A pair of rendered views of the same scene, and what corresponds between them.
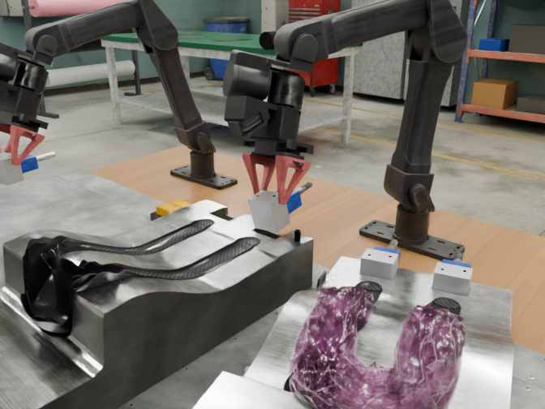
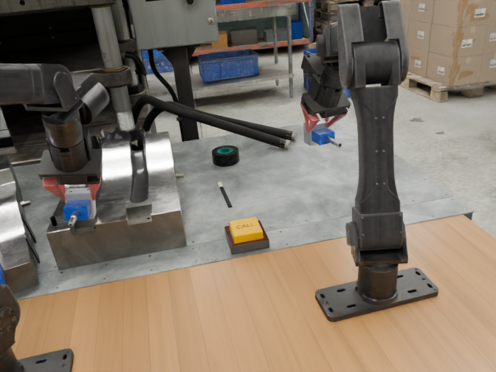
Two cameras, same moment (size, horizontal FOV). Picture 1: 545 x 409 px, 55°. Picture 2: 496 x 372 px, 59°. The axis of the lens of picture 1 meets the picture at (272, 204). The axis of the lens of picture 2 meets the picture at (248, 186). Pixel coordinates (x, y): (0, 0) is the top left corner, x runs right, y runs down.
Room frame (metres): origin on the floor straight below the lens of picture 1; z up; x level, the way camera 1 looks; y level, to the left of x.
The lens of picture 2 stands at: (1.51, -0.39, 1.32)
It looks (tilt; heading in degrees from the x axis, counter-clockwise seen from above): 27 degrees down; 128
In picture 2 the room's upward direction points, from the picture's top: 5 degrees counter-clockwise
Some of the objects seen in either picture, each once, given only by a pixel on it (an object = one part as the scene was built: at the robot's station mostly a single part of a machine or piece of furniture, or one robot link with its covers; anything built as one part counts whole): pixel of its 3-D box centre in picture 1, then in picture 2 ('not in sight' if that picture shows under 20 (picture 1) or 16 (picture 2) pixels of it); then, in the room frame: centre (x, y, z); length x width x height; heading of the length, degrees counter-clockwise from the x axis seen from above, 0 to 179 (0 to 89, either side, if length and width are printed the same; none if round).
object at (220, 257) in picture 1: (146, 249); (114, 163); (0.66, 0.18, 0.92); 0.35 x 0.16 x 0.09; 138
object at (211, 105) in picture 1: (221, 80); not in sight; (5.04, 0.49, 0.51); 2.40 x 1.13 x 1.02; 48
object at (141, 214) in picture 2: (228, 222); (140, 219); (0.86, 0.08, 0.87); 0.05 x 0.05 x 0.04; 48
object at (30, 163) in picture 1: (27, 161); (325, 137); (1.05, 0.52, 0.93); 0.13 x 0.05 x 0.05; 148
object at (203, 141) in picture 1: (198, 141); (376, 241); (1.31, 0.19, 0.90); 0.09 x 0.06 x 0.06; 36
